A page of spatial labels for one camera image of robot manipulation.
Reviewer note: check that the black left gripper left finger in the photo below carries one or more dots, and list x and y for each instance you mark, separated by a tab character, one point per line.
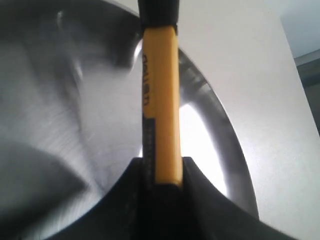
117	216

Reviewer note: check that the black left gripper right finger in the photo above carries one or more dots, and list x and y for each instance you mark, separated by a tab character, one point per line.
212	216

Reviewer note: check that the yellow black claw hammer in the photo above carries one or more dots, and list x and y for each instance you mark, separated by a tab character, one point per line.
161	147

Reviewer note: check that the round steel plate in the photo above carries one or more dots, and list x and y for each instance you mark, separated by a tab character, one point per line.
70	109

